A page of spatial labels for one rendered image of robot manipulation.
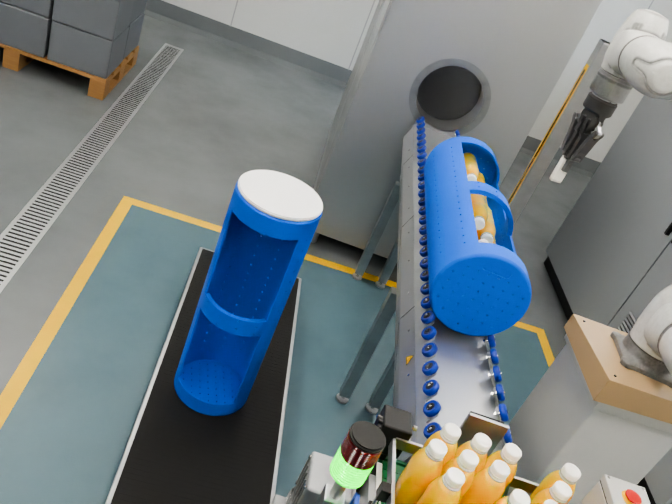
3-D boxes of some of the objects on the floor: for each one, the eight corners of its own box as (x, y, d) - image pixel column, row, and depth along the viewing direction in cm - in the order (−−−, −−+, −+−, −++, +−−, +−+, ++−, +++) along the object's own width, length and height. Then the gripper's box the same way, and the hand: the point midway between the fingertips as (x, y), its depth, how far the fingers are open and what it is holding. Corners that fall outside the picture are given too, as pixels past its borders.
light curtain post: (429, 360, 345) (614, 44, 257) (429, 368, 340) (618, 48, 252) (417, 356, 344) (599, 38, 257) (418, 364, 339) (603, 42, 252)
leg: (361, 276, 386) (405, 183, 354) (361, 281, 381) (405, 188, 349) (352, 272, 386) (395, 179, 354) (351, 278, 381) (394, 184, 349)
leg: (384, 284, 388) (430, 192, 356) (384, 290, 383) (430, 197, 351) (375, 281, 387) (419, 189, 355) (374, 286, 382) (420, 194, 350)
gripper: (630, 111, 161) (577, 196, 172) (604, 92, 171) (556, 173, 183) (604, 102, 158) (552, 189, 170) (580, 83, 169) (533, 165, 181)
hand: (561, 169), depth 175 cm, fingers closed
